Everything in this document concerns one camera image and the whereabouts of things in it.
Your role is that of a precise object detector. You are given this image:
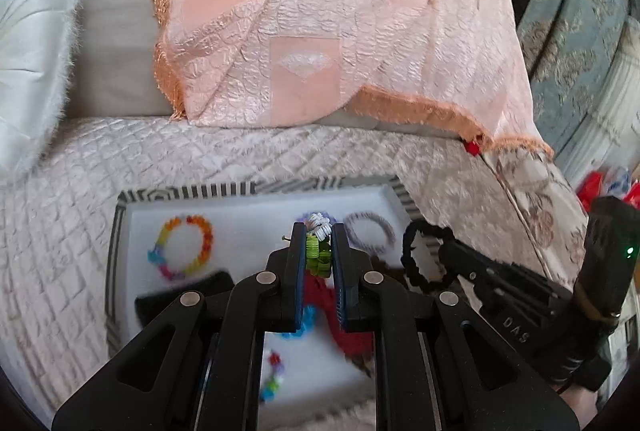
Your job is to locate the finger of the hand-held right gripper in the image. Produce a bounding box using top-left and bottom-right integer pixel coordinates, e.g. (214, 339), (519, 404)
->
(439, 238), (516, 273)
(438, 256), (483, 307)

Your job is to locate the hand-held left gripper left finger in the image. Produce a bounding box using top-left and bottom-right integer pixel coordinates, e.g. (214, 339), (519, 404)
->
(51, 222), (308, 431)

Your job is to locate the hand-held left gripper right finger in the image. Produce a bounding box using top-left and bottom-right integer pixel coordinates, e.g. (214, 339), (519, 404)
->
(330, 222), (581, 431)

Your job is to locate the green bead bracelet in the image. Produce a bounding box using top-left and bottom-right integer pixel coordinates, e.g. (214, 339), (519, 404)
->
(305, 233), (333, 278)

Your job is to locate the blue bead bracelet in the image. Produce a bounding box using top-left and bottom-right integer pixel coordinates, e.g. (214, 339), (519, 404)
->
(281, 305), (322, 340)

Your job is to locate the black scrunchie hair tie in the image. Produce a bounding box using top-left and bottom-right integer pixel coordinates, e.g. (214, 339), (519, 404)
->
(401, 219), (459, 296)

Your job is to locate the striped box with white foam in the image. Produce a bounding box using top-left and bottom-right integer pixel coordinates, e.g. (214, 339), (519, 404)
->
(104, 175), (422, 414)

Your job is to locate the red scrunchie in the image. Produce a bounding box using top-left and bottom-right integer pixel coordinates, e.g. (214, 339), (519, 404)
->
(303, 275), (377, 364)

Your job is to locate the beige floral cloth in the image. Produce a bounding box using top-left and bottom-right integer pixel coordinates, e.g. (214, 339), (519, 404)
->
(481, 145), (590, 298)

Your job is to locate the red packet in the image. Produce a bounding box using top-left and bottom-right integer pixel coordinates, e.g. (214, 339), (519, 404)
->
(576, 165), (640, 213)

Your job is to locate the black cloth pouch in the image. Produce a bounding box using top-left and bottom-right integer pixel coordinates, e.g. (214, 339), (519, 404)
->
(134, 269), (237, 328)

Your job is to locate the peach fringed blanket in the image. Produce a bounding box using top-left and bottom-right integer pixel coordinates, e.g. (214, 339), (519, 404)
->
(151, 0), (556, 161)

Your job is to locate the blue floral curtain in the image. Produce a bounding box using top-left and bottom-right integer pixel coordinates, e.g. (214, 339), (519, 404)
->
(516, 0), (640, 154)

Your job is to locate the beige cushion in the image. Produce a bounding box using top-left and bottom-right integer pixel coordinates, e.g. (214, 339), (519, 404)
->
(4, 0), (177, 120)

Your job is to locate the white round satin cushion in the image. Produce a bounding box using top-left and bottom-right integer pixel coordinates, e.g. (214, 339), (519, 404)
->
(0, 0), (84, 173)

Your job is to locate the white coil bracelet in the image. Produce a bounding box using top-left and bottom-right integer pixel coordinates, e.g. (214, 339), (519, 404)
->
(303, 211), (333, 238)

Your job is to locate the multicolour round bead bracelet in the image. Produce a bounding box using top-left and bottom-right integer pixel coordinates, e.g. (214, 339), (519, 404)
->
(258, 349), (288, 406)

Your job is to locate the rainbow bead bracelet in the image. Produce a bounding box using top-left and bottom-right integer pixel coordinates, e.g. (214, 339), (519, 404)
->
(147, 214), (216, 283)

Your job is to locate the white ornate furniture post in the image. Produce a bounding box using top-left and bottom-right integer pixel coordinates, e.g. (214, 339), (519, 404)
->
(554, 25), (640, 184)

